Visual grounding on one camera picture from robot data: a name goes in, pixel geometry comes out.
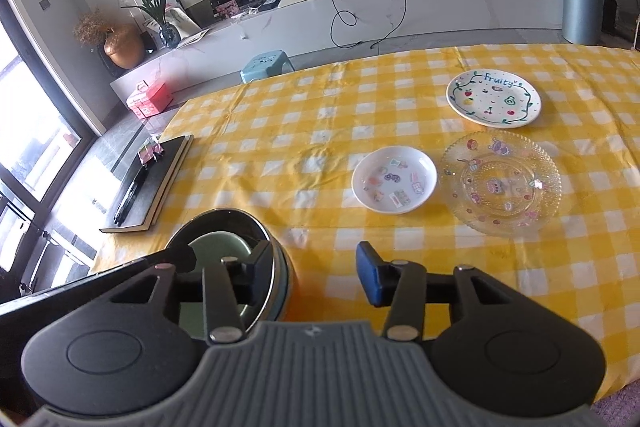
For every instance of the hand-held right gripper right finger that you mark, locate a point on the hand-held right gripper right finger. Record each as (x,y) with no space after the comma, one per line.
(370,277)

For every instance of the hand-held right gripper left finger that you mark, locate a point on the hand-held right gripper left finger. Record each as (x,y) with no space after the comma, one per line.
(261,263)

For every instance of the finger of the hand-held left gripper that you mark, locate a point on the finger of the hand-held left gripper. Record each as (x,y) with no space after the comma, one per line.
(175,257)

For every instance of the blue steel bowl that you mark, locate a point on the blue steel bowl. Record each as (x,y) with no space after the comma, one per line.
(286,279)

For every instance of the green ceramic bowl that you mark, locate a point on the green ceramic bowl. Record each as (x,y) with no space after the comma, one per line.
(222,244)

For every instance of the small white sticker plate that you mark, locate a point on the small white sticker plate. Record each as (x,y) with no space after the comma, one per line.
(395,179)

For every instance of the clear glass plate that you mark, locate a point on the clear glass plate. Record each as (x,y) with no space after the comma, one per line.
(500,187)

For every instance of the white fruit-print plate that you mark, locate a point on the white fruit-print plate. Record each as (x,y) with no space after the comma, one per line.
(492,107)

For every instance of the black notebook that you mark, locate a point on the black notebook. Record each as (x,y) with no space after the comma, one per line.
(160,177)

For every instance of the yellow checkered tablecloth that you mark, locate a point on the yellow checkered tablecloth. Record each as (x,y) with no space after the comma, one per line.
(310,132)

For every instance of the pink box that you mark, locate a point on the pink box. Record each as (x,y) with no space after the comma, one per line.
(150,102)

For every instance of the blue plastic stool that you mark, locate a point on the blue plastic stool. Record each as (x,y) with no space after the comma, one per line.
(265,62)

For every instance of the bronze vase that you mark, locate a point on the bronze vase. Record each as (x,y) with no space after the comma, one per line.
(122,49)

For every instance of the white booklet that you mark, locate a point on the white booklet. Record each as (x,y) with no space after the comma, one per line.
(192,38)

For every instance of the green plant in blue vase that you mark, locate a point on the green plant in blue vase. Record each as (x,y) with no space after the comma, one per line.
(169,36)

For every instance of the white tote bag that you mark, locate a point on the white tote bag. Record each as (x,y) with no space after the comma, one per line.
(182,24)

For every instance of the dried flowers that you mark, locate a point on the dried flowers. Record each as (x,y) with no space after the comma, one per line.
(92,27)

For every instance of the small black box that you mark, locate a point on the small black box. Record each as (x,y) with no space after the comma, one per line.
(269,6)

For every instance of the white marble TV cabinet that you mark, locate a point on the white marble TV cabinet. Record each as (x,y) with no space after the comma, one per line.
(450,7)

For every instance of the purple rug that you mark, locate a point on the purple rug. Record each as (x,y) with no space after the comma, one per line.
(622,409)

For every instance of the grey metal trash can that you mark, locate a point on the grey metal trash can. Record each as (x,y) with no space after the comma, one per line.
(580,12)

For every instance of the black window frame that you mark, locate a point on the black window frame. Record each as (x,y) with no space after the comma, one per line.
(80,122)

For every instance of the pink photo frame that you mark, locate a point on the pink photo frame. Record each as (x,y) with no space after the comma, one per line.
(226,9)

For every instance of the dark wall switch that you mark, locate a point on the dark wall switch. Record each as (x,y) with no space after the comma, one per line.
(45,4)

